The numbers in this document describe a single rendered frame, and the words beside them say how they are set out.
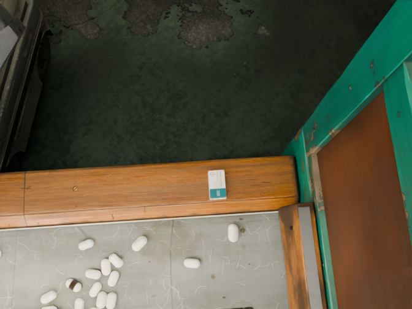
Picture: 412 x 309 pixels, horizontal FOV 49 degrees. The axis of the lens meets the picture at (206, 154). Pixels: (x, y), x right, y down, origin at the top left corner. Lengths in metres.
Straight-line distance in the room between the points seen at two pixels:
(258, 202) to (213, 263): 0.16
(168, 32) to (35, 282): 1.27
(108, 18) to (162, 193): 1.21
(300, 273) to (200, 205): 0.25
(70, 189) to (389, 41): 0.69
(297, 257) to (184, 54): 1.23
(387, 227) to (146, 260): 0.53
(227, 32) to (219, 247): 1.20
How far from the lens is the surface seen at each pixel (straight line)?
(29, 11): 1.72
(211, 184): 0.95
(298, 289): 0.90
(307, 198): 0.94
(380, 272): 0.68
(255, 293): 0.99
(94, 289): 0.98
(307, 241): 0.88
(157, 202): 0.96
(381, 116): 0.63
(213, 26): 2.00
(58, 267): 1.01
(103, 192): 0.98
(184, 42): 1.96
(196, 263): 0.96
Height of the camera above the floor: 1.72
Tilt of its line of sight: 75 degrees down
